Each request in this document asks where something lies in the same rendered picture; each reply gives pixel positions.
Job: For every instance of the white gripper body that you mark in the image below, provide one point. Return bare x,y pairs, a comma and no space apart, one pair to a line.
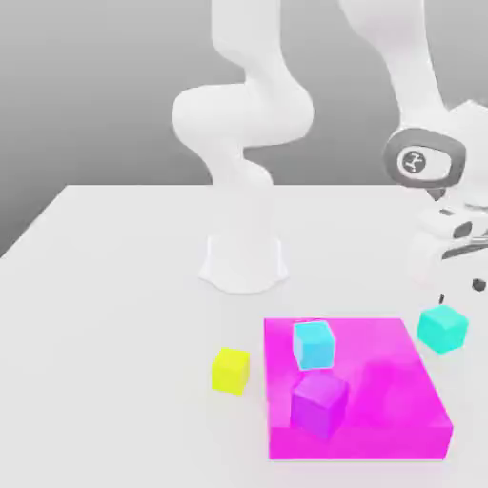
427,263

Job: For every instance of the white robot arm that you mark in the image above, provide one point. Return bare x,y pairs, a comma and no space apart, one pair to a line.
244,114

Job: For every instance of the small turquoise cube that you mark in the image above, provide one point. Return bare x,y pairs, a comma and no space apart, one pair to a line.
442,329

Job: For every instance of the small light blue cube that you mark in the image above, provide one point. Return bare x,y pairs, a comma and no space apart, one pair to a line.
314,345

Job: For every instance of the small purple cube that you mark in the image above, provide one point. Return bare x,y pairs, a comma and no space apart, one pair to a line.
318,404

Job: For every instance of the small yellow cube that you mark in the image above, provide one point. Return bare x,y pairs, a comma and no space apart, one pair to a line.
230,371

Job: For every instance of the large magenta box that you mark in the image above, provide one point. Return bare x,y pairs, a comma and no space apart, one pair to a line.
396,404

